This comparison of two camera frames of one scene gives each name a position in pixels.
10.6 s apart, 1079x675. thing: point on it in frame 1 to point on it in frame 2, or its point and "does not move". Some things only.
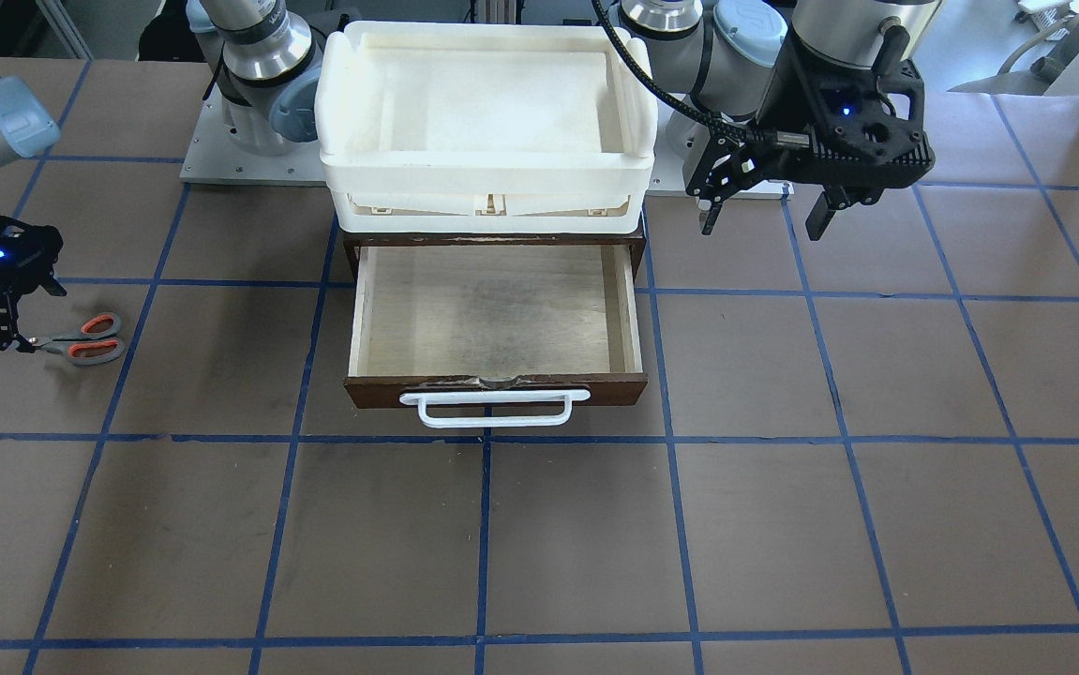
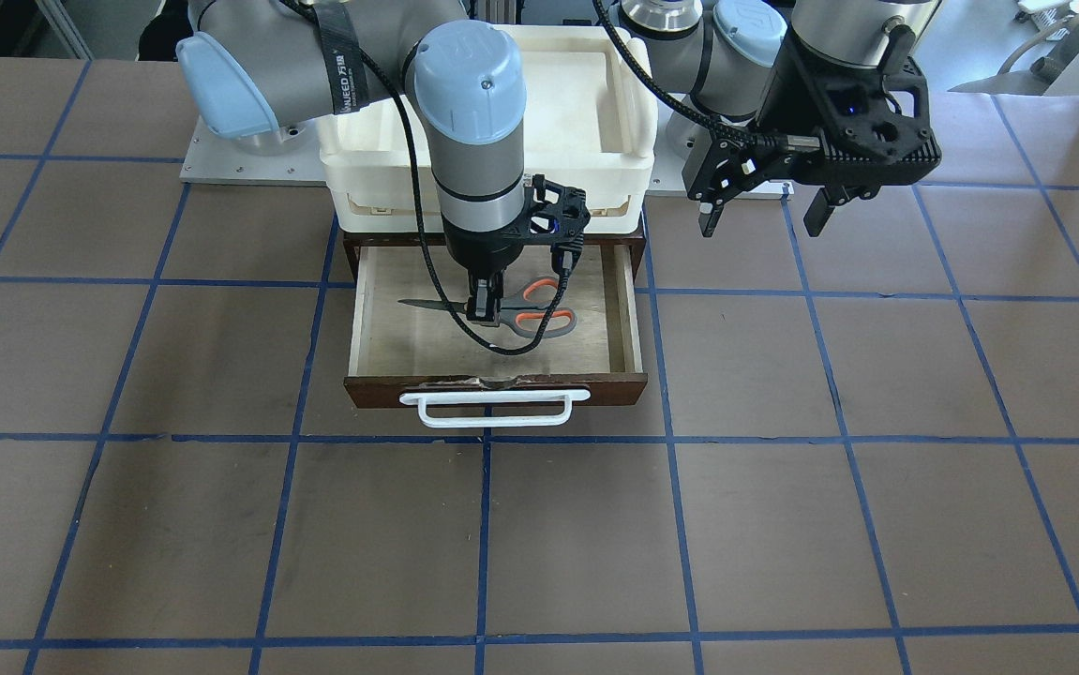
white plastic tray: (484, 128) does not move
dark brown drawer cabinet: (633, 237) does not move
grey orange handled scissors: (96, 343) to (535, 294)
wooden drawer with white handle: (495, 335) does not move
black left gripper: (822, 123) does not move
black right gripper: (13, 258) to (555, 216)
